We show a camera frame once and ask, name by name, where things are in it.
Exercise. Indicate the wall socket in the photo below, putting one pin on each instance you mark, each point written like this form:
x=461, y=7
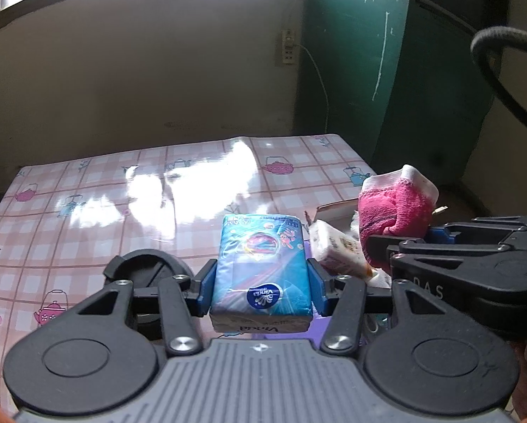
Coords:
x=288, y=48

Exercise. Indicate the green door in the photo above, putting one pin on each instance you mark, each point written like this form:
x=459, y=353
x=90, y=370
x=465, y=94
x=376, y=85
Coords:
x=356, y=75

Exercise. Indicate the pink checked tablecloth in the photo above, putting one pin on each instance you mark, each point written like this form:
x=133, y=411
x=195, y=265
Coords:
x=91, y=211

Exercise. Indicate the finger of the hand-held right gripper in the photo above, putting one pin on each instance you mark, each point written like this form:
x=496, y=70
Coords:
x=380, y=251
x=466, y=229

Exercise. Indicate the cardboard box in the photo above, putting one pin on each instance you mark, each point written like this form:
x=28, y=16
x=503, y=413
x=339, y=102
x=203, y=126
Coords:
x=334, y=207

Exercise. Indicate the white and orange packet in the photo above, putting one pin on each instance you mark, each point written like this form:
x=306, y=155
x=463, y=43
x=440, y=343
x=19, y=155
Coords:
x=334, y=242

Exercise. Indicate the blue tissue packet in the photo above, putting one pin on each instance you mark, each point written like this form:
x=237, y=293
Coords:
x=259, y=264

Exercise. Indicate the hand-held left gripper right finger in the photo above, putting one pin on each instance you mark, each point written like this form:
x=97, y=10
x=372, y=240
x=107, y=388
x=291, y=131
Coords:
x=316, y=286

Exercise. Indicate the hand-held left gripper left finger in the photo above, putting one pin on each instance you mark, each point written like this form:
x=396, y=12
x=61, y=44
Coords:
x=207, y=284

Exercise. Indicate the pink sock with white cuff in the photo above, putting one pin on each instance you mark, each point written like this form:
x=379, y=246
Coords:
x=395, y=211

